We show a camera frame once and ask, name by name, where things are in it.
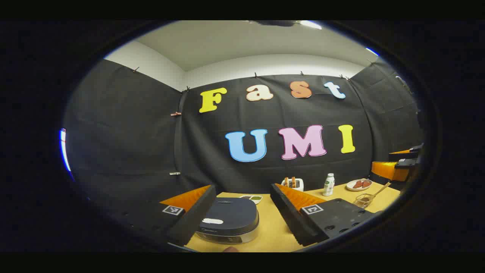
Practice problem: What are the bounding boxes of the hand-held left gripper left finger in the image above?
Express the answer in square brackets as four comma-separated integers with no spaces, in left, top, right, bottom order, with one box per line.
[114,185,217,247]

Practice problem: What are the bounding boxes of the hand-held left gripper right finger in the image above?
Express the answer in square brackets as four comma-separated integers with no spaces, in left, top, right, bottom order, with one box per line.
[270,183,376,247]

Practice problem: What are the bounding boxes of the wooden spoon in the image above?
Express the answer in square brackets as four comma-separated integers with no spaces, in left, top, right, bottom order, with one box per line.
[366,181,392,201]

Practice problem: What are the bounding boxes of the dark grey rice cooker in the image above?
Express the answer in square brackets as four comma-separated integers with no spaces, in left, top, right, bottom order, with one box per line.
[195,197,260,244]

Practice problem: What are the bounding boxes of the white toaster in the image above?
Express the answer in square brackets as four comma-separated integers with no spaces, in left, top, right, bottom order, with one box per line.
[281,177,304,192]

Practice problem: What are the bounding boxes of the white round plate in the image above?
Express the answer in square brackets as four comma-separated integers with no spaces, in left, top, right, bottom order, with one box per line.
[346,179,372,191]

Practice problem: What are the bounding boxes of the white milk bottle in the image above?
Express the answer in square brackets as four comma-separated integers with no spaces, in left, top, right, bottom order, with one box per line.
[323,173,335,197]

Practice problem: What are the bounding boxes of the black backdrop cloth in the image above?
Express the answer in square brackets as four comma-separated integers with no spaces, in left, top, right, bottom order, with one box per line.
[63,57,425,228]

